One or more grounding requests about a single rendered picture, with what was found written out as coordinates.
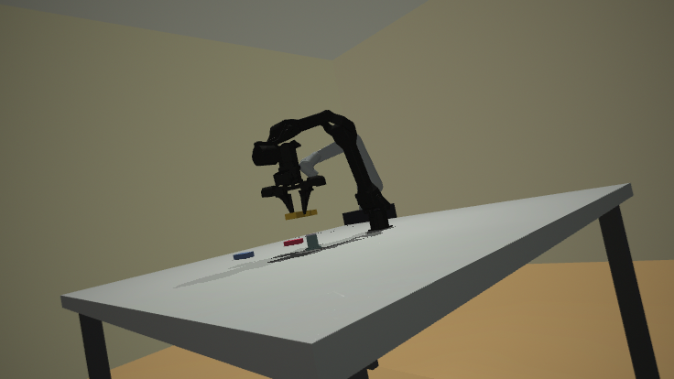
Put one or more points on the blue rectangular block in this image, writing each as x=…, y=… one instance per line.
x=243, y=255

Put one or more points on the red rectangular block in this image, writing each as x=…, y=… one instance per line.
x=291, y=242

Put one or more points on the yellow bar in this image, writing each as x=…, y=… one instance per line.
x=299, y=214

